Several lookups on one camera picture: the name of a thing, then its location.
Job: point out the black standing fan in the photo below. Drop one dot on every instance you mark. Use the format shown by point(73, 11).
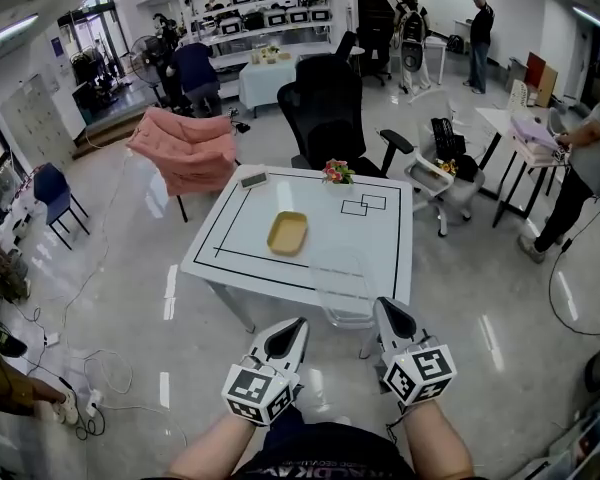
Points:
point(145, 55)

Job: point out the tan board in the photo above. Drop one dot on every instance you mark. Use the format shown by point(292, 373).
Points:
point(546, 88)

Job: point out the yellow tray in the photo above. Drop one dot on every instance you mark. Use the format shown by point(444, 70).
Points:
point(287, 234)

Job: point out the black swivel chair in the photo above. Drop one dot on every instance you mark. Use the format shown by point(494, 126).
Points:
point(367, 53)

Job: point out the person's black shirt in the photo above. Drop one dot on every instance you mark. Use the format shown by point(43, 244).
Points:
point(320, 455)

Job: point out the purple folder box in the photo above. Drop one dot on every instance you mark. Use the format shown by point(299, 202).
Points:
point(532, 135)

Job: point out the person's right forearm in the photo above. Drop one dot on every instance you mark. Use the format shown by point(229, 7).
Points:
point(435, 440)

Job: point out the white table with black lines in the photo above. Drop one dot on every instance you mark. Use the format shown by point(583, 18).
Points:
point(325, 228)

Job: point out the clear plastic box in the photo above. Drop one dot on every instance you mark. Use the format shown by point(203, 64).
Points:
point(342, 293)

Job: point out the grey locker cabinet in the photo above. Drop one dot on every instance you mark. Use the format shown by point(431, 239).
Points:
point(37, 123)

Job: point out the white digital timer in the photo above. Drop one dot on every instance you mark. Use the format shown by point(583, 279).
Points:
point(253, 178)

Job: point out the black high-back office chair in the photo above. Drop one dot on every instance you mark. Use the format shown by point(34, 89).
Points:
point(325, 113)

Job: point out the white power strip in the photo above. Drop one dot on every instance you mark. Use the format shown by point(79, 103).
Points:
point(94, 402)

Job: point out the black mesh basket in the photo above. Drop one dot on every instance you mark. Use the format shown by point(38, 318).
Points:
point(447, 138)

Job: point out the small flower bouquet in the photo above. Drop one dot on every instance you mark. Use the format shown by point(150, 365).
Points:
point(338, 172)

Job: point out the white desk with black legs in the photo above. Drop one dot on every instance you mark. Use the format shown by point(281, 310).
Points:
point(500, 123)

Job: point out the white office chair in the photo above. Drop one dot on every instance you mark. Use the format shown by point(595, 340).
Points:
point(437, 178)

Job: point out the blue chair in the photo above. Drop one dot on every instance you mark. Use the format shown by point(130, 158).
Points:
point(52, 193)

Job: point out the person's left forearm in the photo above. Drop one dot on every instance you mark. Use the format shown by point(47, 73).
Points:
point(210, 448)

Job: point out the white storage shelf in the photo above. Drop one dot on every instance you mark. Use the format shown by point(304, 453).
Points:
point(280, 15)

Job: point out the pink cushioned chair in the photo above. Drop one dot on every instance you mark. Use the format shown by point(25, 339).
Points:
point(190, 153)

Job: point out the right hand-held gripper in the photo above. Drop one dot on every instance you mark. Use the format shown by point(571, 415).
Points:
point(410, 358)

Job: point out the red board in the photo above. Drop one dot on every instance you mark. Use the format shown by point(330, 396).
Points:
point(534, 68)

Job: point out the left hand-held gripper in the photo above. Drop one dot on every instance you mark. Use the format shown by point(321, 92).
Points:
point(270, 368)

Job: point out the table with pale cloth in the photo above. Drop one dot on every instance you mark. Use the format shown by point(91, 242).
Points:
point(265, 80)

